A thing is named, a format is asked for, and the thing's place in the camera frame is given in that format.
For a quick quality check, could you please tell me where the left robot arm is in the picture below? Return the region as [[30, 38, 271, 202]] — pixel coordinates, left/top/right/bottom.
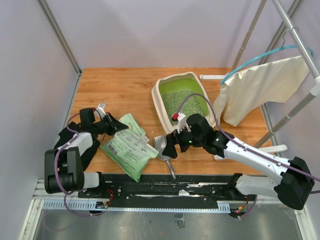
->
[[44, 107, 128, 198]]

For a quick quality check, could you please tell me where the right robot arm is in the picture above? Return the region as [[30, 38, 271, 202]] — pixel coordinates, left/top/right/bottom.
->
[[162, 113, 316, 210]]

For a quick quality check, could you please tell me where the black cloth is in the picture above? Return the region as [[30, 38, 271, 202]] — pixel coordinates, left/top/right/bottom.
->
[[52, 121, 101, 173]]

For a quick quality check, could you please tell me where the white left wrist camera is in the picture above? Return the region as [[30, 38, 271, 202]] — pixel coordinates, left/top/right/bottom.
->
[[94, 102, 106, 120]]

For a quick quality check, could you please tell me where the cream fabric bag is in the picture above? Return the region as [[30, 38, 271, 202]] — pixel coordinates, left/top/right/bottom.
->
[[213, 56, 310, 127]]

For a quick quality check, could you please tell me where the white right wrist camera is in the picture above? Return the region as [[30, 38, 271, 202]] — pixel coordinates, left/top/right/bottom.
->
[[171, 112, 187, 133]]

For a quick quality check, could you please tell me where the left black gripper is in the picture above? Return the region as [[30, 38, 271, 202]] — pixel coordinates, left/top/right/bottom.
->
[[93, 112, 128, 136]]

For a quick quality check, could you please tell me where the beige green litter box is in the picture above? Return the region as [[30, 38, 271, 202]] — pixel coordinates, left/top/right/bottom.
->
[[151, 71, 216, 134]]

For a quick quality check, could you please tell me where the white metal drying rack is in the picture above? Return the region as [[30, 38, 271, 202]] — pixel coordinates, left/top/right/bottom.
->
[[212, 0, 320, 167]]

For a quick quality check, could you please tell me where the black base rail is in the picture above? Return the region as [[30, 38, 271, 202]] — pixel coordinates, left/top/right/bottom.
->
[[78, 173, 255, 211]]

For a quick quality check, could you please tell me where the teal clothes hanger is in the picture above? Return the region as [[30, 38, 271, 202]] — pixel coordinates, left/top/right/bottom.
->
[[219, 31, 315, 87]]

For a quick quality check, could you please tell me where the green cat litter bag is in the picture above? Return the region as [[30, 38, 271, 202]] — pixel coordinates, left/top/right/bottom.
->
[[100, 113, 158, 183]]

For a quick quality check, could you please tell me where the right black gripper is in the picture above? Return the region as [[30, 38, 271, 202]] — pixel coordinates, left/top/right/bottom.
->
[[162, 121, 205, 159]]

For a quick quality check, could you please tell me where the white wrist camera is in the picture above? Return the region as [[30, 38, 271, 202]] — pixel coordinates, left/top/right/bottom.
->
[[94, 102, 106, 120], [171, 112, 187, 133]]

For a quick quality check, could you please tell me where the white plastic bag clip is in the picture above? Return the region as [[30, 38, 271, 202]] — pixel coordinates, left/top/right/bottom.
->
[[140, 135, 150, 144]]

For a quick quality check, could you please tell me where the metal litter scoop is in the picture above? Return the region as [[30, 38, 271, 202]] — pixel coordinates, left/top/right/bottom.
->
[[153, 135, 176, 180]]

